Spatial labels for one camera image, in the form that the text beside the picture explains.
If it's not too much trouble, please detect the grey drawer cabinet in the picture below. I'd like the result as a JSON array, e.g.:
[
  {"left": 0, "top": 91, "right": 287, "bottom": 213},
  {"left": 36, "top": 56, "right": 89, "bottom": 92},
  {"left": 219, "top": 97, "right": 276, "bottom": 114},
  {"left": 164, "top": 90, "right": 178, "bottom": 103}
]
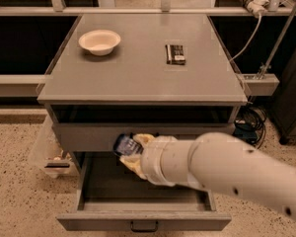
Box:
[{"left": 36, "top": 13, "right": 248, "bottom": 176}]

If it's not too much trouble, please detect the clear plastic bin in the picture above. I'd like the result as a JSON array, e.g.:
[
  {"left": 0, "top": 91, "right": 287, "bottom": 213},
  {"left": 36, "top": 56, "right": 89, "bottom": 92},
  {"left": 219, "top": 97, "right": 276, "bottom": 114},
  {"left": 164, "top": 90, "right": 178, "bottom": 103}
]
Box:
[{"left": 29, "top": 117, "right": 79, "bottom": 178}]

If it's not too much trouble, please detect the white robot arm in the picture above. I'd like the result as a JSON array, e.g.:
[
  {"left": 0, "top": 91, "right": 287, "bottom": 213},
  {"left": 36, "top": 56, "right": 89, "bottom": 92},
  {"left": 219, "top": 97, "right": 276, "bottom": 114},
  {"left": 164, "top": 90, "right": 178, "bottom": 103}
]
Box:
[{"left": 113, "top": 132, "right": 296, "bottom": 221}]

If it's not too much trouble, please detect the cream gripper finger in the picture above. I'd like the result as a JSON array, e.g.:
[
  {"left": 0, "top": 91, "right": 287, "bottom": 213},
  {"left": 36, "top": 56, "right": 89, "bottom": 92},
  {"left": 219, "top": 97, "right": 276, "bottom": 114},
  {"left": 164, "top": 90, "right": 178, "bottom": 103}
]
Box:
[
  {"left": 119, "top": 154, "right": 146, "bottom": 180},
  {"left": 133, "top": 133, "right": 155, "bottom": 147}
]

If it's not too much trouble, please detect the metal diagonal rod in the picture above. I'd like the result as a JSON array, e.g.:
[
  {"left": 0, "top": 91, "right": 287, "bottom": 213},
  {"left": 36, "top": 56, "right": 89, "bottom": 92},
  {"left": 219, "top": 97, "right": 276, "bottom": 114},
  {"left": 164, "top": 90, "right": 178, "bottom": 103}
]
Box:
[{"left": 257, "top": 0, "right": 296, "bottom": 79}]

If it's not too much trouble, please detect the white power strip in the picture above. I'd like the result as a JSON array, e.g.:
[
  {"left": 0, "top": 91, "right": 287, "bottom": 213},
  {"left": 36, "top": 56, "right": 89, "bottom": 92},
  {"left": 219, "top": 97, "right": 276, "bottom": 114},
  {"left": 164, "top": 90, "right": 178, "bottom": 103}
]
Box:
[{"left": 239, "top": 0, "right": 268, "bottom": 17}]

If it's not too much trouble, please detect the blue electronic box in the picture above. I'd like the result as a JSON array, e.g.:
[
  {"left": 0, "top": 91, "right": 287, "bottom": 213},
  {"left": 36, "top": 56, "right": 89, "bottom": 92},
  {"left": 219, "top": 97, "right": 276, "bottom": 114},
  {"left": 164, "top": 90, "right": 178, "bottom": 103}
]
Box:
[{"left": 233, "top": 123, "right": 258, "bottom": 143}]

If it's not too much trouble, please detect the closed grey upper drawer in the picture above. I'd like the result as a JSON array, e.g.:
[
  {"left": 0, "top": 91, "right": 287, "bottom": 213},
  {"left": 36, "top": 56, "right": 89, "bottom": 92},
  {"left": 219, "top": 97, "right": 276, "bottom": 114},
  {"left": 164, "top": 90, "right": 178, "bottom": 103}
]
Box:
[{"left": 53, "top": 123, "right": 235, "bottom": 152}]

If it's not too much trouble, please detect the black cable bundle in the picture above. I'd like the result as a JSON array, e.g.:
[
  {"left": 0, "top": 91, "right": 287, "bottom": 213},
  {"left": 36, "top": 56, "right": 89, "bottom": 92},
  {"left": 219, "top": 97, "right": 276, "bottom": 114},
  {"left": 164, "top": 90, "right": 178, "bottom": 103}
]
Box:
[{"left": 233, "top": 96, "right": 268, "bottom": 150}]

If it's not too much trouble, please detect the dark snack bar on counter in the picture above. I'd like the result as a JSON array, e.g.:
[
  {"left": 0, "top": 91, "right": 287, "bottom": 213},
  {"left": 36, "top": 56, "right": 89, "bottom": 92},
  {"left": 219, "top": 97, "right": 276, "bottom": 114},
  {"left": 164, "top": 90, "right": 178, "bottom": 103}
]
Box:
[{"left": 165, "top": 44, "right": 185, "bottom": 65}]

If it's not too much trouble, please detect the dark cabinet at right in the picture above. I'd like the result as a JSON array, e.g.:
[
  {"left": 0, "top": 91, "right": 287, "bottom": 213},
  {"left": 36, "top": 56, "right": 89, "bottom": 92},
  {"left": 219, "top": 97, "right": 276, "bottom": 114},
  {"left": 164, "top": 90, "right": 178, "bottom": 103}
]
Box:
[{"left": 270, "top": 48, "right": 296, "bottom": 145}]

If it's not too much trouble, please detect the white paper bowl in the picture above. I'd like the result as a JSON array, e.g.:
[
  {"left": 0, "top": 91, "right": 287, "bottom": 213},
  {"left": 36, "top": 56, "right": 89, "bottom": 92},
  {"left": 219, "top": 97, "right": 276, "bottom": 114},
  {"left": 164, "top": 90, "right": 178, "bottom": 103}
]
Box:
[{"left": 78, "top": 30, "right": 121, "bottom": 56}]

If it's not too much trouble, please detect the white power cable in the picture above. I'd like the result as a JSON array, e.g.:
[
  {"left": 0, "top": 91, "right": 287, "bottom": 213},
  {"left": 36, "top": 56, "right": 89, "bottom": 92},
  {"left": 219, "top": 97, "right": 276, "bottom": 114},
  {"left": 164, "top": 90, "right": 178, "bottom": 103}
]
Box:
[{"left": 228, "top": 11, "right": 262, "bottom": 63}]

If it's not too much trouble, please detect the open grey lower drawer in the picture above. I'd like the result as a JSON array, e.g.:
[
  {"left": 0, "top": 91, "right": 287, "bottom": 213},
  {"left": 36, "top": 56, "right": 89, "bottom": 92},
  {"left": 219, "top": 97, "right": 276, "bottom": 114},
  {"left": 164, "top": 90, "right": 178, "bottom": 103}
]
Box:
[{"left": 57, "top": 152, "right": 231, "bottom": 232}]

